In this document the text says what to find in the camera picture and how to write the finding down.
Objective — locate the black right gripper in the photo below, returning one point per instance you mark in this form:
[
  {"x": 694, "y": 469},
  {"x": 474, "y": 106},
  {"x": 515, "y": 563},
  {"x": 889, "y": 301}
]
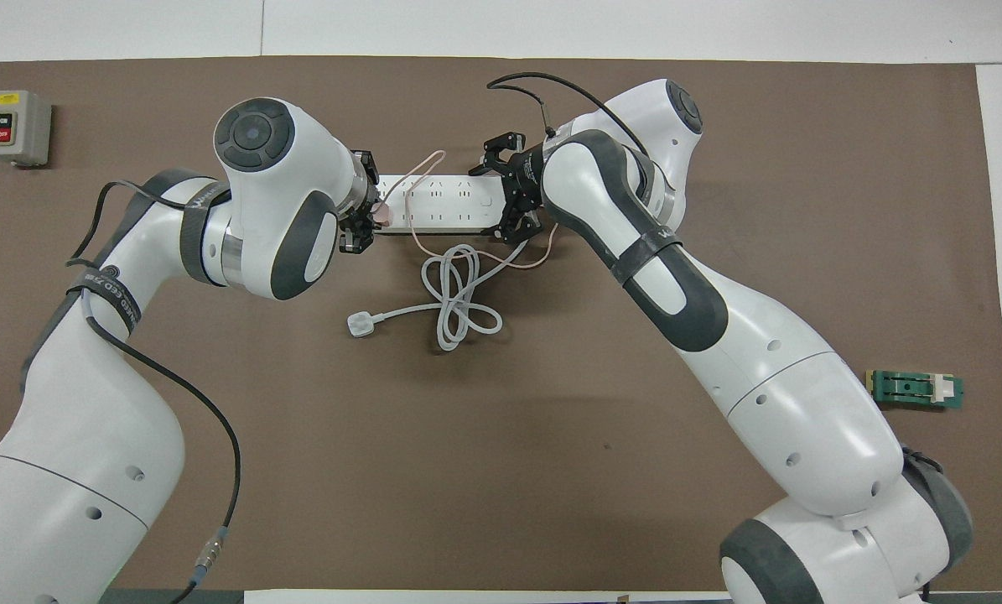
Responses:
[{"x": 524, "y": 191}]

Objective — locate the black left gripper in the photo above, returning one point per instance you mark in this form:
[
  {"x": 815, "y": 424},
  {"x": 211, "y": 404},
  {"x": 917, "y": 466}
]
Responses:
[{"x": 361, "y": 201}]

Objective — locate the pink charger plug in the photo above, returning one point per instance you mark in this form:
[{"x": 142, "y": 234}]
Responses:
[{"x": 381, "y": 215}]

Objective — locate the white power strip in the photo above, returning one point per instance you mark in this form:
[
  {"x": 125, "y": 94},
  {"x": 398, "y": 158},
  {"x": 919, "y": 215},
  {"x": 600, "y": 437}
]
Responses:
[{"x": 446, "y": 211}]

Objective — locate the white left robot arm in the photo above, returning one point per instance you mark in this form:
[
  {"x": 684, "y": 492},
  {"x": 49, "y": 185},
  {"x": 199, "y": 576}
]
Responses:
[{"x": 56, "y": 419}]

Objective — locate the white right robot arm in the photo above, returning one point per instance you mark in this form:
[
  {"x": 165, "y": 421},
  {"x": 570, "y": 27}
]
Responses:
[{"x": 769, "y": 377}]

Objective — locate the brown table mat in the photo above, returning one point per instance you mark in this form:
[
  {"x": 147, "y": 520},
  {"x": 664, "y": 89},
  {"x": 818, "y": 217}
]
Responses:
[{"x": 500, "y": 470}]

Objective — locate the green circuit board connector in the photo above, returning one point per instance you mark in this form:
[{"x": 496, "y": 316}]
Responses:
[{"x": 907, "y": 388}]

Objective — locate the grey on-off switch box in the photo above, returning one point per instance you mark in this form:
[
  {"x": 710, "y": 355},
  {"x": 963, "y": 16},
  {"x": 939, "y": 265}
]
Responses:
[{"x": 18, "y": 126}]

